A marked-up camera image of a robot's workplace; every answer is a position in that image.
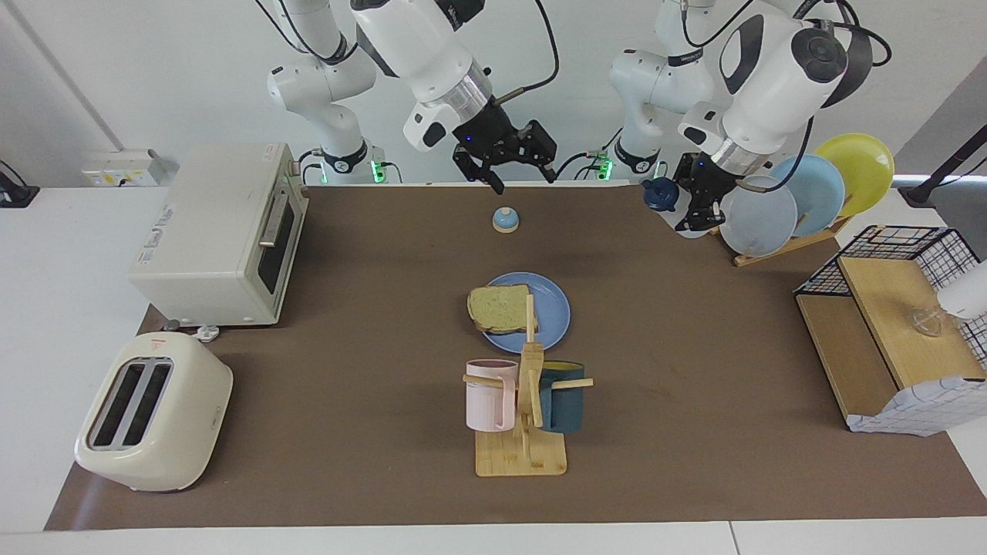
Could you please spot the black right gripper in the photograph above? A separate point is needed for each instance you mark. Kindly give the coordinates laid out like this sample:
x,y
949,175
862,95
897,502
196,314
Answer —
x,y
493,135

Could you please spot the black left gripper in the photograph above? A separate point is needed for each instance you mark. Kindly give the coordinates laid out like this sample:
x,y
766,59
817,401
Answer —
x,y
705,179

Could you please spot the white seasoning bottle navy cap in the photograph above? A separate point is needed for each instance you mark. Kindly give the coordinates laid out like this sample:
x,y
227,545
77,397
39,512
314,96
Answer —
x,y
661,194

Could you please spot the toasted bread slice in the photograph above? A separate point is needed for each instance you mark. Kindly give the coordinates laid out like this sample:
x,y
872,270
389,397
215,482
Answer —
x,y
497,308

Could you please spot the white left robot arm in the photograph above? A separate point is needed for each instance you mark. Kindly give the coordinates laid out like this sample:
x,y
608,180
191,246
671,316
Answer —
x,y
771,85

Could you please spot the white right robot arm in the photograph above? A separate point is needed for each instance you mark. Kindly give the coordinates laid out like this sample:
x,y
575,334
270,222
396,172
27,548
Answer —
x,y
416,38

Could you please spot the grey round plate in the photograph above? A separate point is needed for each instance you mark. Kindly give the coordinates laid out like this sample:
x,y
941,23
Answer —
x,y
759,223

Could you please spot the wooden plate rack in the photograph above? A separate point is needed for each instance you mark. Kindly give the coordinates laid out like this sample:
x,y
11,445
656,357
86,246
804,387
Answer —
x,y
779,250

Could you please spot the light blue round plate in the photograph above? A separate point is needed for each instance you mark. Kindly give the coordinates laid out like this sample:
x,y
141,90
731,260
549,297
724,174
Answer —
x,y
817,193

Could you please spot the yellow round plate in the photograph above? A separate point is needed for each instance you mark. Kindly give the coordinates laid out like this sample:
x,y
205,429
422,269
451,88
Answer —
x,y
864,169

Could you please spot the small blue wooden-knob bell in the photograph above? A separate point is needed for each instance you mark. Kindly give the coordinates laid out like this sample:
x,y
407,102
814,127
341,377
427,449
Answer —
x,y
505,222

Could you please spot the brown table mat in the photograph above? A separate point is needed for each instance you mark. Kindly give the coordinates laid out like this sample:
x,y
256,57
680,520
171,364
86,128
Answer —
x,y
370,308

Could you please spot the wooden shelf box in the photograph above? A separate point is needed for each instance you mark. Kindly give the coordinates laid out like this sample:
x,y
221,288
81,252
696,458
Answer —
x,y
887,308

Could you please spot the teal mug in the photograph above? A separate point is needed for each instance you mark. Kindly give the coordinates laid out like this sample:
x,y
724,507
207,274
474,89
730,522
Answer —
x,y
563,408

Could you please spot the pink ribbed mug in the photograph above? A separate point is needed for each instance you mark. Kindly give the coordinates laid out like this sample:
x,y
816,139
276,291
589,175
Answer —
x,y
486,401

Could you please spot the clear glass cup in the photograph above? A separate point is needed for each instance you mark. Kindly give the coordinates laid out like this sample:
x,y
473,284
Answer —
x,y
928,322

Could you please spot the white cylindrical object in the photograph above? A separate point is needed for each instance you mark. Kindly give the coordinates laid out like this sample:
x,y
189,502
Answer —
x,y
968,297

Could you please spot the wooden mug rack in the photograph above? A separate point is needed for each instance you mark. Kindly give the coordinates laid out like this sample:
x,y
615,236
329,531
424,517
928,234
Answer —
x,y
520,455

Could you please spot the white checkered cloth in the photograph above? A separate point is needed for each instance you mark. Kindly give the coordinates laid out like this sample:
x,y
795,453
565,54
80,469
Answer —
x,y
925,405

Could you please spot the white toaster oven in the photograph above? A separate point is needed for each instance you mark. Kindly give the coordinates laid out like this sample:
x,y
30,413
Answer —
x,y
208,231

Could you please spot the cream two-slot toaster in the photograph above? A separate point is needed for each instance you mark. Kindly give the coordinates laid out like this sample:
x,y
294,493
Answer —
x,y
177,432

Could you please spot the white wall socket box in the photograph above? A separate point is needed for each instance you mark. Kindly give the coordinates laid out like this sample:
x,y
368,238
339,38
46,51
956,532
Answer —
x,y
116,169

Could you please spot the black clamp mount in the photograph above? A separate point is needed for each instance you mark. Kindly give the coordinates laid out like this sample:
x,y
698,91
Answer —
x,y
14,193

